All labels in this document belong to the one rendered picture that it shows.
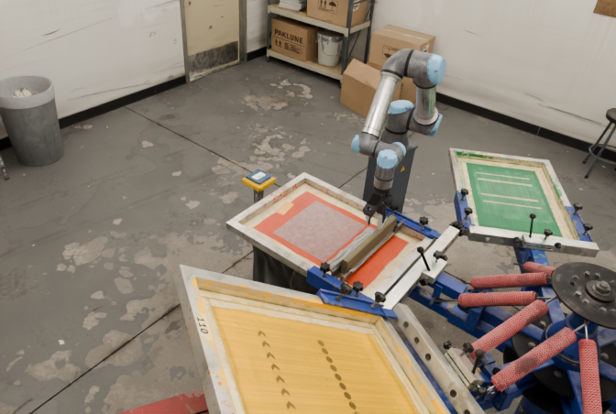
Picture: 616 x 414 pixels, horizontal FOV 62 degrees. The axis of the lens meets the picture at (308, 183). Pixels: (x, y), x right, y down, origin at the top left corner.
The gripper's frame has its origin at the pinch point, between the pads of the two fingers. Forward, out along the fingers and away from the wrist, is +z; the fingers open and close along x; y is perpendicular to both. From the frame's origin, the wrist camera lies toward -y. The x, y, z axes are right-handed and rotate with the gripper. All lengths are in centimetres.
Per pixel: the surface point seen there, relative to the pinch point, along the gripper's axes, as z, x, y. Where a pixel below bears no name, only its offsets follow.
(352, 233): 16.8, 13.9, 8.4
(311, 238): 16.9, 26.0, -7.8
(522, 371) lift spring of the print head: -2, -75, -33
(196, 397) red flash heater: 3, -3, -102
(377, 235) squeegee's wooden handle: 6.6, -1.3, 3.2
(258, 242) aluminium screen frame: 14, 39, -29
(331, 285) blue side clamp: 12.2, -0.8, -29.9
